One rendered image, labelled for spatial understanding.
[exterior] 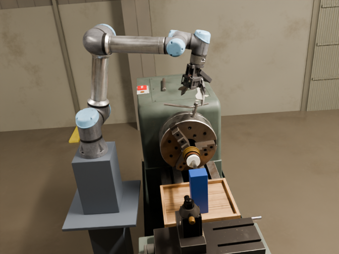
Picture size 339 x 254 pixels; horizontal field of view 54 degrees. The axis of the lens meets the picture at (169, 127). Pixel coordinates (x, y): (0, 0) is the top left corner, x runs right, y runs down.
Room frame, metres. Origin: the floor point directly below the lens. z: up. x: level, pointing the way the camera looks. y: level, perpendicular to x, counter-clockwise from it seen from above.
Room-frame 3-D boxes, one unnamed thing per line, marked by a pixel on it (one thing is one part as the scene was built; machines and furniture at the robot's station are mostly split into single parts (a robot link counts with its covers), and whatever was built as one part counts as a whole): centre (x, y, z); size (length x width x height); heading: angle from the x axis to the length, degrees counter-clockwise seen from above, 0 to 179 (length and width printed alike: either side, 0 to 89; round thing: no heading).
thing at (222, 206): (1.32, -0.11, 0.89); 0.36 x 0.30 x 0.04; 93
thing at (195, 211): (0.99, -0.05, 1.14); 0.08 x 0.08 x 0.03
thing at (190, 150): (1.45, -0.10, 1.08); 0.09 x 0.09 x 0.09; 3
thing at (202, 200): (1.26, -0.11, 1.00); 0.08 x 0.06 x 0.23; 93
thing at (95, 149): (1.54, 0.42, 1.15); 0.15 x 0.15 x 0.10
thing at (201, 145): (1.53, -0.19, 1.08); 0.12 x 0.11 x 0.05; 93
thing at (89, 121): (1.55, 0.42, 1.27); 0.13 x 0.12 x 0.14; 169
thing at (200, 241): (1.01, -0.05, 1.00); 0.20 x 0.10 x 0.05; 3
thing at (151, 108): (2.00, -0.05, 1.06); 0.59 x 0.48 x 0.39; 3
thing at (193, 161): (1.34, -0.11, 1.08); 0.13 x 0.07 x 0.07; 3
